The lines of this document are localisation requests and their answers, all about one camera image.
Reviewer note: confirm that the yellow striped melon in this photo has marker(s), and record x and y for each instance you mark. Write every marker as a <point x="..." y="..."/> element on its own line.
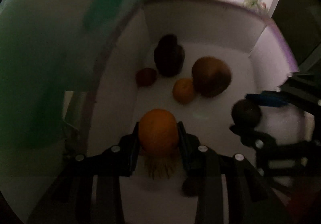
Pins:
<point x="160" y="167"/>

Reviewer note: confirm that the dark wrinkled passion fruit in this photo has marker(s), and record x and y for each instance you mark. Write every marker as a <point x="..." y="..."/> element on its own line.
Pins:
<point x="191" y="187"/>

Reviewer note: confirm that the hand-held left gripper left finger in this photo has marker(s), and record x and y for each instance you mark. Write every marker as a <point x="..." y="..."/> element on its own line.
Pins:
<point x="134" y="150"/>

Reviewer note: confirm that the orange mandarin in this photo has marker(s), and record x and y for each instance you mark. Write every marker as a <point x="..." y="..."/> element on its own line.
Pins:
<point x="184" y="90"/>
<point x="159" y="131"/>

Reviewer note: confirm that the white cardboard box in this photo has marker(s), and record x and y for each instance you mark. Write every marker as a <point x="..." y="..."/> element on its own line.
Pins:
<point x="225" y="46"/>

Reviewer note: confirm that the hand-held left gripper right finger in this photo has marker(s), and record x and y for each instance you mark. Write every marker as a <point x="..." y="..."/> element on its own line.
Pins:
<point x="183" y="150"/>

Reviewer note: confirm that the small dark wrinkled fruit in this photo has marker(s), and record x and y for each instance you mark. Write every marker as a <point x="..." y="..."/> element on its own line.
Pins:
<point x="245" y="113"/>

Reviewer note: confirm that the large dark reddish fruit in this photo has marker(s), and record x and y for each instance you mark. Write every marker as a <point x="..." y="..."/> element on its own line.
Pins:
<point x="210" y="76"/>

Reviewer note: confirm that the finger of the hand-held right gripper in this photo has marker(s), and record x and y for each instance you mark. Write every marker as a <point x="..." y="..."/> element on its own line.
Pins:
<point x="250" y="136"/>
<point x="268" y="98"/>

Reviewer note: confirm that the teal checkered tablecloth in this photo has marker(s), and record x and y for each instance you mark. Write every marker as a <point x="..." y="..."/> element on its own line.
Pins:
<point x="37" y="63"/>

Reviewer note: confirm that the large red tomato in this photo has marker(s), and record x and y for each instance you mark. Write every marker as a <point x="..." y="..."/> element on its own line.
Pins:
<point x="146" y="76"/>

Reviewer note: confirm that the wrinkled dark apple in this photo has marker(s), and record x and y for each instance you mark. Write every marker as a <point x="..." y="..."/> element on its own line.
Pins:
<point x="169" y="56"/>

